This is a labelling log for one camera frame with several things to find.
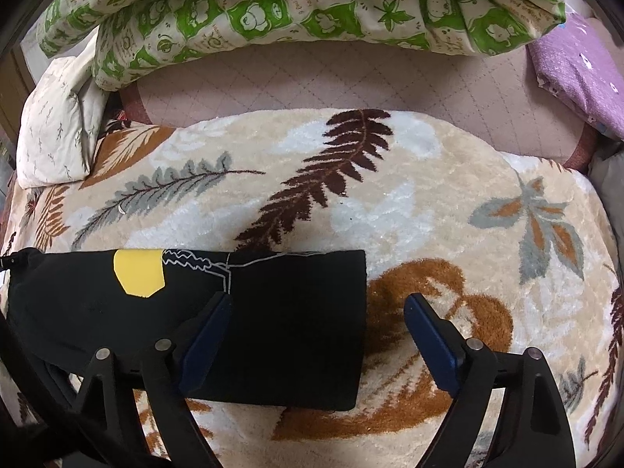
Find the white pillow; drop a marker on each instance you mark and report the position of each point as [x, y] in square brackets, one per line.
[60, 123]

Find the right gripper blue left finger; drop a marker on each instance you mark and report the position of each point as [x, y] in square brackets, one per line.
[212, 324]

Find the green white patterned quilt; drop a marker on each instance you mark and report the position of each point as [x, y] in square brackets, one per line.
[137, 37]

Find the beige leaf pattern blanket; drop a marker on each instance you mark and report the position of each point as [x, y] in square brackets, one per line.
[516, 251]

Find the black pants with yellow patch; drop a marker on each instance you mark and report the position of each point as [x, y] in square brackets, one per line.
[295, 339]

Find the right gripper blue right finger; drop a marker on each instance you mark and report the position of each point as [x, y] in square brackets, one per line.
[440, 344]

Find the pink quilted bed sheet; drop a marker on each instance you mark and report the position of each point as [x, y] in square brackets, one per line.
[495, 98]

